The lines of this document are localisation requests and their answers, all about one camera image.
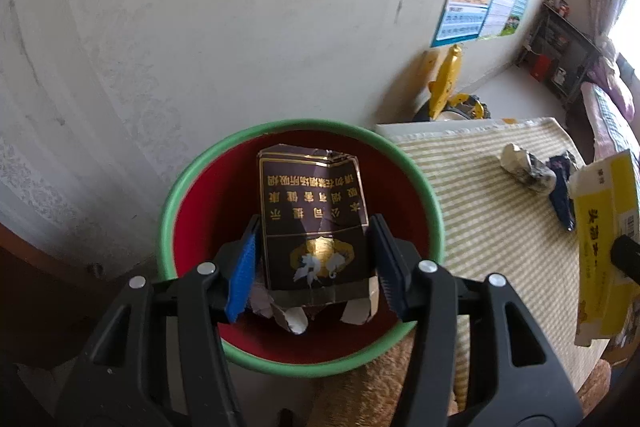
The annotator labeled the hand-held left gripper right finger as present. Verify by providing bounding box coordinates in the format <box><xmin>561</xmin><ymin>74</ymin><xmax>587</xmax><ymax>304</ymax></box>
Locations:
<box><xmin>369</xmin><ymin>213</ymin><xmax>583</xmax><ymax>427</ymax></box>

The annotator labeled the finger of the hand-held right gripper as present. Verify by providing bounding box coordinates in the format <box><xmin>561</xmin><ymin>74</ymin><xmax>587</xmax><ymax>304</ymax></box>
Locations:
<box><xmin>611</xmin><ymin>234</ymin><xmax>640</xmax><ymax>283</ymax></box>

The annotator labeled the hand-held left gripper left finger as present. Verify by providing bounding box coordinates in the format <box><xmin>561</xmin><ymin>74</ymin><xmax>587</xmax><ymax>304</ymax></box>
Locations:
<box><xmin>55</xmin><ymin>214</ymin><xmax>262</xmax><ymax>427</ymax></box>

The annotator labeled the yellow cardboard box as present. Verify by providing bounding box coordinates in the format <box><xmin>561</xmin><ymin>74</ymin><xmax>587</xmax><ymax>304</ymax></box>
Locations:
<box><xmin>567</xmin><ymin>150</ymin><xmax>640</xmax><ymax>348</ymax></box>

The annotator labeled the green and red bin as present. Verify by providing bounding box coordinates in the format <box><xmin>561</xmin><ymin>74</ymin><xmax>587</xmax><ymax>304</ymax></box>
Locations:
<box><xmin>157</xmin><ymin>119</ymin><xmax>446</xmax><ymax>378</ymax></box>

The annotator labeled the dark brown cigarette carton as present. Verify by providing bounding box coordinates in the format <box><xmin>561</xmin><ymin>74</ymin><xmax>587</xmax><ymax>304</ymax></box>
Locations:
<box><xmin>250</xmin><ymin>144</ymin><xmax>381</xmax><ymax>335</ymax></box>

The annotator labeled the navy blue wrapper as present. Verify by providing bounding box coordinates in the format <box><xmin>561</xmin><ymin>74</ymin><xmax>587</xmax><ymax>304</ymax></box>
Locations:
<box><xmin>547</xmin><ymin>150</ymin><xmax>581</xmax><ymax>233</ymax></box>

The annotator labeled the yellow checked mat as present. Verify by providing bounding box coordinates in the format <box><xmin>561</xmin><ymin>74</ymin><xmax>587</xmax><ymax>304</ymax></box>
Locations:
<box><xmin>375</xmin><ymin>117</ymin><xmax>626</xmax><ymax>408</ymax></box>

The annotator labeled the crumpled white and black wrapper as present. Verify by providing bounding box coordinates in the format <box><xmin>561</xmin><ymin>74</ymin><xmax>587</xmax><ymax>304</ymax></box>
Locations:
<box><xmin>500</xmin><ymin>143</ymin><xmax>557</xmax><ymax>194</ymax></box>

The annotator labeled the pink pillow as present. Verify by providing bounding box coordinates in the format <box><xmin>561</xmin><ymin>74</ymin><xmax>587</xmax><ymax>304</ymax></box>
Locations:
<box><xmin>592</xmin><ymin>54</ymin><xmax>640</xmax><ymax>118</ymax></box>

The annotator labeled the yellow ride-on toy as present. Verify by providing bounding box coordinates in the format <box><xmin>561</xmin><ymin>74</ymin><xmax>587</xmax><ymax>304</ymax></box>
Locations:
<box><xmin>412</xmin><ymin>44</ymin><xmax>491</xmax><ymax>122</ymax></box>

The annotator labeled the metal shelf rack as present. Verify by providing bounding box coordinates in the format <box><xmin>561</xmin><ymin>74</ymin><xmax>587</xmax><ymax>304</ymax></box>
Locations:
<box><xmin>515</xmin><ymin>0</ymin><xmax>606</xmax><ymax>108</ymax></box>

